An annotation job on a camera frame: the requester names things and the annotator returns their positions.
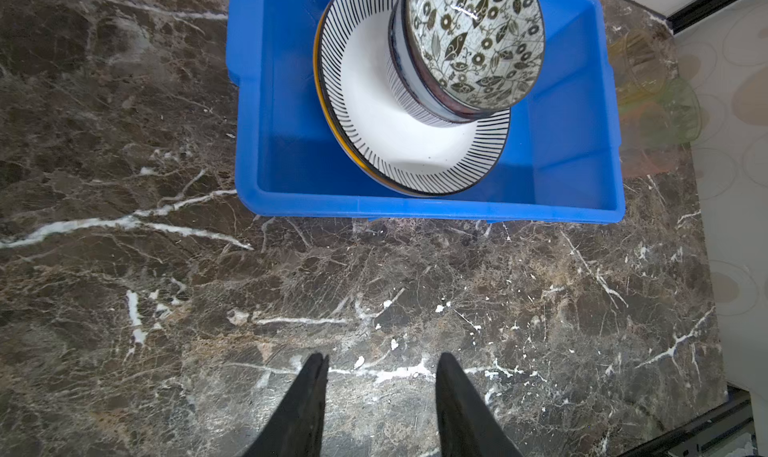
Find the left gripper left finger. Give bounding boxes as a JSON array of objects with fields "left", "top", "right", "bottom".
[{"left": 243, "top": 353, "right": 329, "bottom": 457}]

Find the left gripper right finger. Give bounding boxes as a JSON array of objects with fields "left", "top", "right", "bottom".
[{"left": 435, "top": 352, "right": 522, "bottom": 457}]

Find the black striped rim white plate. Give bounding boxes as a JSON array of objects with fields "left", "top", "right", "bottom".
[{"left": 313, "top": 0, "right": 511, "bottom": 197}]

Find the purple striped small bowl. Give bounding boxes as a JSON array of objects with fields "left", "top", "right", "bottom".
[{"left": 386, "top": 11, "right": 468, "bottom": 128}]

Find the pink translucent cup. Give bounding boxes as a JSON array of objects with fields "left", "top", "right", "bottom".
[{"left": 619, "top": 117, "right": 681, "bottom": 181}]

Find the blue floral white bowl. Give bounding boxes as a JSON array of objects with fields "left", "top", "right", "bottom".
[{"left": 391, "top": 0, "right": 493, "bottom": 123}]

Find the green translucent cup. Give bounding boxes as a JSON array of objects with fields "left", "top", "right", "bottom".
[{"left": 619, "top": 77, "right": 703, "bottom": 149}]

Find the dotted yellow rim plate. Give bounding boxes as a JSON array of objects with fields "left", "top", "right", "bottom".
[{"left": 313, "top": 6, "right": 426, "bottom": 196}]

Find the red leaf pattern bowl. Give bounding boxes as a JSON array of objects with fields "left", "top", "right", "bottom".
[{"left": 403, "top": 0, "right": 546, "bottom": 117}]

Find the blue plastic bin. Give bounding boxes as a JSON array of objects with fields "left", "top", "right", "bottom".
[{"left": 226, "top": 0, "right": 625, "bottom": 224}]

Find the yellow translucent cup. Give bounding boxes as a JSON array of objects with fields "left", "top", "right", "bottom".
[{"left": 608, "top": 29, "right": 669, "bottom": 105}]

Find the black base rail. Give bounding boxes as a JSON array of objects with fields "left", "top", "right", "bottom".
[{"left": 621, "top": 386, "right": 766, "bottom": 457}]

